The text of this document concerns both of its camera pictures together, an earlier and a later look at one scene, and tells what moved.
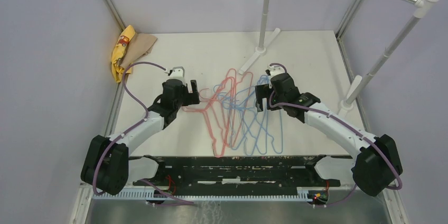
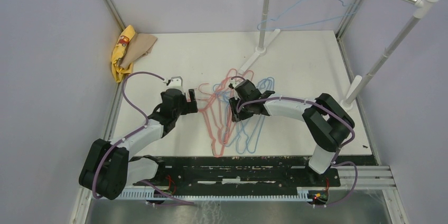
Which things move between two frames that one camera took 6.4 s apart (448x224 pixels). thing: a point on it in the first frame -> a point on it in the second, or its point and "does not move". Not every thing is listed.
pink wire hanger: [238, 82] -> [232, 108]
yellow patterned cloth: [118, 54] does not move
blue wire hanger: [258, 120] -> [311, 21]
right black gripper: [261, 91] -> [236, 116]
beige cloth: [139, 45] does not move
